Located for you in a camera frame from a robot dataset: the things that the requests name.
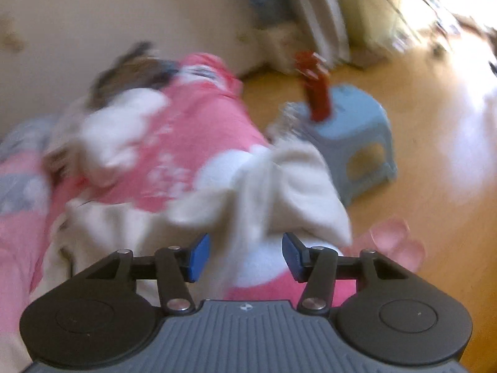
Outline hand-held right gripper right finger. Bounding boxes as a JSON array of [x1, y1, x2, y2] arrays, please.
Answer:
[[282, 232, 413, 316]]

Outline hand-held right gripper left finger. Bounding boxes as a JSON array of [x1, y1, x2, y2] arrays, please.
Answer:
[[83, 233, 213, 316]]

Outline beige zip hoodie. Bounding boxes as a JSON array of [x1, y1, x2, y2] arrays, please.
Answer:
[[43, 140, 353, 319]]

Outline pink plastic slippers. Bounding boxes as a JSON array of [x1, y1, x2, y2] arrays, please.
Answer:
[[368, 217, 426, 271]]

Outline pink floral bed sheet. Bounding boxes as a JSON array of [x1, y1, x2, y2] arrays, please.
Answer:
[[50, 52, 358, 308]]

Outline blue plastic stool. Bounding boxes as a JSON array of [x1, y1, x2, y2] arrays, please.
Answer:
[[286, 83, 399, 207]]

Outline cream fleece garment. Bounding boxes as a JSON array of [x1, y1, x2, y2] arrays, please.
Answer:
[[77, 86, 172, 188]]

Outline red thermos bottle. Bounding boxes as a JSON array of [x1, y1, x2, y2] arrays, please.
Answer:
[[292, 50, 333, 122]]

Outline pink grey floral duvet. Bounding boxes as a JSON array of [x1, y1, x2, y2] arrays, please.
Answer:
[[0, 116, 60, 297]]

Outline water dispenser with blue bottle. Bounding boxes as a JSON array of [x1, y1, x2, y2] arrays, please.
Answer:
[[240, 0, 304, 75]]

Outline beige curtain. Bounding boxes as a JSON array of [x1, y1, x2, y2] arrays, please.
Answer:
[[279, 0, 351, 67]]

